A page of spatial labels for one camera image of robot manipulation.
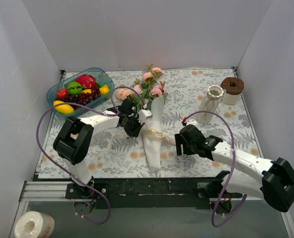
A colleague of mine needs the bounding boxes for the aluminium frame rail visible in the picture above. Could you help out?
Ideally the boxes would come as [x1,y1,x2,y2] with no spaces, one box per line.
[20,180,71,202]

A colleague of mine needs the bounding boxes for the green round fruit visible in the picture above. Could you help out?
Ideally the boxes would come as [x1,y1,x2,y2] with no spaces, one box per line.
[67,81,83,95]

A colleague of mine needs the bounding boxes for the white paper roll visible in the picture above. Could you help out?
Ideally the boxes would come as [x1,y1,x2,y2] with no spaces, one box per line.
[14,211,55,238]

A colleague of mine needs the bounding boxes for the pink artificial flower bouquet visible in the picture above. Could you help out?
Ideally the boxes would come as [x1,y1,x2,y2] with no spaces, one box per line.
[116,64,168,111]

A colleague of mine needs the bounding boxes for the white cup brown lid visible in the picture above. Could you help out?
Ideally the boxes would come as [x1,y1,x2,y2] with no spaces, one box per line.
[220,77,244,105]

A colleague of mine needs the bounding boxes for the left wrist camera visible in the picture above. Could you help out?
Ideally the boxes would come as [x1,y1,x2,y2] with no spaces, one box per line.
[138,109,153,123]

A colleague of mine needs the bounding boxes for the red apple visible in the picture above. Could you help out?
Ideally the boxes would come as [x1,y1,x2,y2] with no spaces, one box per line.
[57,88,69,99]

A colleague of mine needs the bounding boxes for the yellow lemon front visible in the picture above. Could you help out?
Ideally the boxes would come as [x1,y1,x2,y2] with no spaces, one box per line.
[53,100,74,115]

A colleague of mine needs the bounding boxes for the dark purple grapes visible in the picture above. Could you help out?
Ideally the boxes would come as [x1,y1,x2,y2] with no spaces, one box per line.
[57,93,101,105]

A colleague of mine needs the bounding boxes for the red dragon fruit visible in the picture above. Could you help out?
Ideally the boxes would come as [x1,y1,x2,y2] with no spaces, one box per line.
[75,74,97,89]

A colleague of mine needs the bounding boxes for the yellow lemon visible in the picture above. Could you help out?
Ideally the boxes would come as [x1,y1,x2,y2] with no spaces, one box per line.
[53,100,74,115]
[82,84,110,96]

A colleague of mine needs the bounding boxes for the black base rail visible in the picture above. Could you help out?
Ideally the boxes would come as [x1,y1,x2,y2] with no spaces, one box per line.
[65,177,247,210]

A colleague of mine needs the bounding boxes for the white ribbed ceramic vase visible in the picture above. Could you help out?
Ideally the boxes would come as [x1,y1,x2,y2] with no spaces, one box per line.
[196,85,224,124]

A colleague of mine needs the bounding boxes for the yellow lemon back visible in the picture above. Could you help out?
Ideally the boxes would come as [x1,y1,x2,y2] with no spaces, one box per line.
[82,84,110,96]

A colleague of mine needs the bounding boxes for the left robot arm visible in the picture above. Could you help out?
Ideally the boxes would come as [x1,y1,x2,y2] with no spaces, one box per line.
[53,99,151,198]

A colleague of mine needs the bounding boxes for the white paper bouquet wrap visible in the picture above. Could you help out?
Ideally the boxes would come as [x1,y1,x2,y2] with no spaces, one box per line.
[141,96,164,173]

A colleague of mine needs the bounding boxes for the teal plastic fruit tray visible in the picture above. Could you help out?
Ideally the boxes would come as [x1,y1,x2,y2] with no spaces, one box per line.
[46,67,114,118]

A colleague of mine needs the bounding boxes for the floral patterned table mat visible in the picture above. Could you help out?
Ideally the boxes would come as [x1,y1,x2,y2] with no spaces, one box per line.
[37,68,263,179]

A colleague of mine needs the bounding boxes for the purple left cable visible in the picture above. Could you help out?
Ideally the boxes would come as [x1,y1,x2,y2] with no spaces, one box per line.
[36,86,146,225]

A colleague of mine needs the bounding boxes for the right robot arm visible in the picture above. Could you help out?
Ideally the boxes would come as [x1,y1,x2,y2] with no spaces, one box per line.
[175,124,294,212]

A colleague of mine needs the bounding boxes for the cream printed ribbon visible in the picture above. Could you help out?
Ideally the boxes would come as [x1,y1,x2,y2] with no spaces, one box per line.
[106,129,175,150]

